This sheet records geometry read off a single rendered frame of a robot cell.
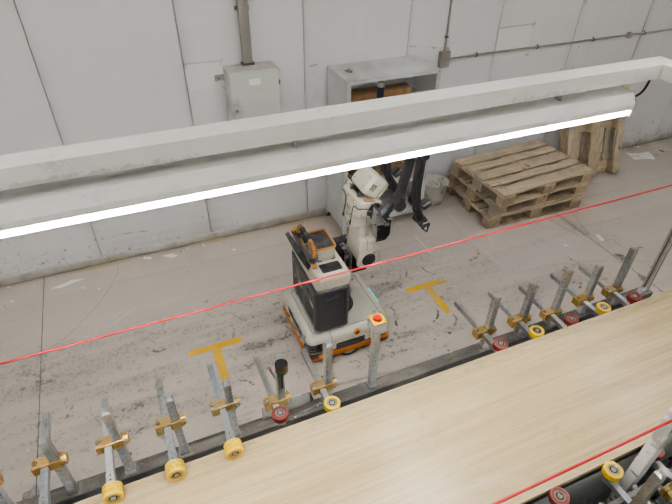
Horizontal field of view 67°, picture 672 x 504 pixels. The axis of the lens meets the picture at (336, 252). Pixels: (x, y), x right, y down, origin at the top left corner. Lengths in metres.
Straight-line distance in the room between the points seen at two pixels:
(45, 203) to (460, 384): 2.06
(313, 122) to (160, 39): 3.05
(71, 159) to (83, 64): 3.08
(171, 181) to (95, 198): 0.17
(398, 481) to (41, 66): 3.57
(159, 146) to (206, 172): 0.13
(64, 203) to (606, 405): 2.50
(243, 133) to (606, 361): 2.37
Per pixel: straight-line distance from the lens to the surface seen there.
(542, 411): 2.75
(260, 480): 2.38
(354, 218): 3.40
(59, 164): 1.29
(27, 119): 4.49
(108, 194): 1.30
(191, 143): 1.28
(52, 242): 5.00
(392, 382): 2.92
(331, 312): 3.57
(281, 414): 2.54
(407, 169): 3.18
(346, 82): 4.34
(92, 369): 4.21
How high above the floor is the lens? 2.99
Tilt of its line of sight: 38 degrees down
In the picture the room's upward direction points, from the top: 1 degrees clockwise
